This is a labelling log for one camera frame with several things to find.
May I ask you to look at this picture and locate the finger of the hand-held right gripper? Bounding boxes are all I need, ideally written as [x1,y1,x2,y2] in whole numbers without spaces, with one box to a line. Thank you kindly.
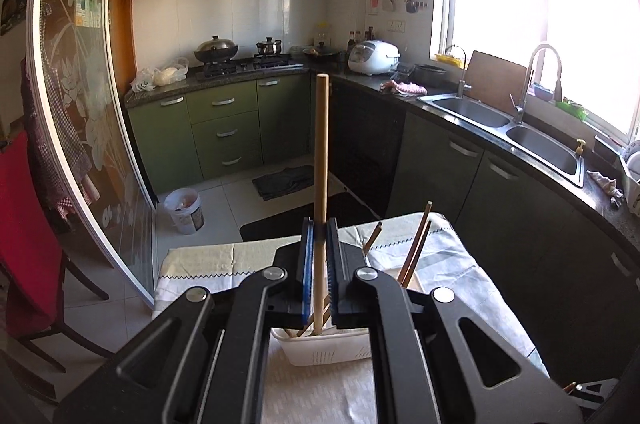
[570,376,623,410]

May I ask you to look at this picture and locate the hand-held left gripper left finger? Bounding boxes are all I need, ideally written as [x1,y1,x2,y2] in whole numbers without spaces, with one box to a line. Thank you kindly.
[52,218,317,424]

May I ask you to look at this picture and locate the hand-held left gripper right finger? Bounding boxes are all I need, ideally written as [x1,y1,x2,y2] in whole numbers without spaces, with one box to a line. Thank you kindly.
[325,218,585,424]

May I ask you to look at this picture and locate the white plastic utensil holder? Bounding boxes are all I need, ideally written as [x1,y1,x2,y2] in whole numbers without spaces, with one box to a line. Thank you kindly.
[270,249,426,367]

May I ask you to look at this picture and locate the black floor mat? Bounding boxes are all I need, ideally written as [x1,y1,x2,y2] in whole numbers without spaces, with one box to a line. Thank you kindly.
[239,191,383,245]

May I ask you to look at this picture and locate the grey floor cloth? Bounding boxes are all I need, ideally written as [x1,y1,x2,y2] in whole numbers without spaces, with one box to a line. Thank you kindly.
[251,165,316,202]

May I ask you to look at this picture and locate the pale printed tablecloth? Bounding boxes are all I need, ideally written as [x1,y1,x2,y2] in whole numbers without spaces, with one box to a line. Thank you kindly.
[152,211,551,424]

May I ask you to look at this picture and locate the white plastic bucket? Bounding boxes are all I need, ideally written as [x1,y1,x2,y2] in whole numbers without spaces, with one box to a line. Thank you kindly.
[164,187,206,235]

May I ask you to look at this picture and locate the green kitchen base cabinets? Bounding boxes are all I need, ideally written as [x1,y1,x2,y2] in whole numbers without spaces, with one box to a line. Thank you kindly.
[125,71,331,195]

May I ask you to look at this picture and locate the black stone countertop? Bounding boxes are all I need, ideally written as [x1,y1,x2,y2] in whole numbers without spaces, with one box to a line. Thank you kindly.
[122,58,640,255]

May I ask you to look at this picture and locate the pink dish cloth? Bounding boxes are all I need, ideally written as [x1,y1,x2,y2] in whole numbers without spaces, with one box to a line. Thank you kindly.
[379,78,428,98]

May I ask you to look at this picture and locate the crumpled rag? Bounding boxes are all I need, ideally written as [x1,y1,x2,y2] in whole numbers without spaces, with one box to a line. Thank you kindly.
[586,170,626,199]

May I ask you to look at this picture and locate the steel double sink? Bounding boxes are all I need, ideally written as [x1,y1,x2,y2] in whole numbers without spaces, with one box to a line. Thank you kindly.
[416,92,587,189]

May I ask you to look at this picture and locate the gas stove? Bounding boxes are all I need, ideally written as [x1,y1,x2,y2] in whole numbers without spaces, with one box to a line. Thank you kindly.
[195,56,306,82]

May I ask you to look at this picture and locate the white rice cooker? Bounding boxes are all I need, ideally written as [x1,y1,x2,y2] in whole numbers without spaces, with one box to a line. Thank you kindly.
[347,40,402,76]

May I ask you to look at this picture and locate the black frying pan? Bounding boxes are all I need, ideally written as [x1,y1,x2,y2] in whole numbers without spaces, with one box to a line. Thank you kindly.
[301,44,346,63]

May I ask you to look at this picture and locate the black pot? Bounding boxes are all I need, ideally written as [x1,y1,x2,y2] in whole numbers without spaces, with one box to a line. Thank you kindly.
[415,64,448,87]

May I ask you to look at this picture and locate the steel pot with lid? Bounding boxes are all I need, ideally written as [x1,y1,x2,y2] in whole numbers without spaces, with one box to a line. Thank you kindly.
[256,36,283,58]

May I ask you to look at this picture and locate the small steel faucet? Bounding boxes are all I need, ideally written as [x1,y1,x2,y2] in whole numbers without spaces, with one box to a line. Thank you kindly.
[456,66,473,98]

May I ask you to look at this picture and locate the group of sauce bottles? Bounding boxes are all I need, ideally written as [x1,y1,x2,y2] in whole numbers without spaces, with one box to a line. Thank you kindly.
[346,26,376,49]

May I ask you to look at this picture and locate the black wok with lid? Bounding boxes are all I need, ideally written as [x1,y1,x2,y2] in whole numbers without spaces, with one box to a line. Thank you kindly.
[194,35,240,64]

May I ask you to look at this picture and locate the yellow basket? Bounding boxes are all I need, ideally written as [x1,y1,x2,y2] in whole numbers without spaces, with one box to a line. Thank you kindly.
[434,45,468,68]

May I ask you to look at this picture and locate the white plastic bag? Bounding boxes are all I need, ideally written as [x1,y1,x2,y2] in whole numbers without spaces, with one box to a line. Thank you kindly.
[130,57,190,93]

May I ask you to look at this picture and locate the floral glass sliding door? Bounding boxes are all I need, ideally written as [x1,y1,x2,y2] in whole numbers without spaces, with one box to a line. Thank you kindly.
[25,0,161,309]

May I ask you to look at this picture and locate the brown cutting board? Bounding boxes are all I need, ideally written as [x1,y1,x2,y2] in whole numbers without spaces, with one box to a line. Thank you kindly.
[467,50,532,111]

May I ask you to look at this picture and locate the checkered hanging cloth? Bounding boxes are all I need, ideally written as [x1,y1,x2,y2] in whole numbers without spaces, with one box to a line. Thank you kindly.
[22,58,101,219]

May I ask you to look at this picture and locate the green item on sill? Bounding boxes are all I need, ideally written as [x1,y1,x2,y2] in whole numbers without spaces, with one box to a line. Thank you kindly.
[556,100,590,121]

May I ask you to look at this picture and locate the red upholstered wooden chair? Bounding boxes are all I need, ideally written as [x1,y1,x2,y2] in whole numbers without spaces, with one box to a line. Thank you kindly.
[0,131,116,372]

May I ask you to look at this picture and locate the tall steel faucet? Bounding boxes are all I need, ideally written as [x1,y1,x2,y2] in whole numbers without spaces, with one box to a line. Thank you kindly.
[510,44,563,125]

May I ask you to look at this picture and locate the dark wooden chair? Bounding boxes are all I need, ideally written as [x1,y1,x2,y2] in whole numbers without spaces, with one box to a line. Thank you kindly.
[0,346,63,410]

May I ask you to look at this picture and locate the kitchen window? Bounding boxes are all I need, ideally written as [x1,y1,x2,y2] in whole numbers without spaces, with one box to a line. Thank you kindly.
[430,0,640,149]

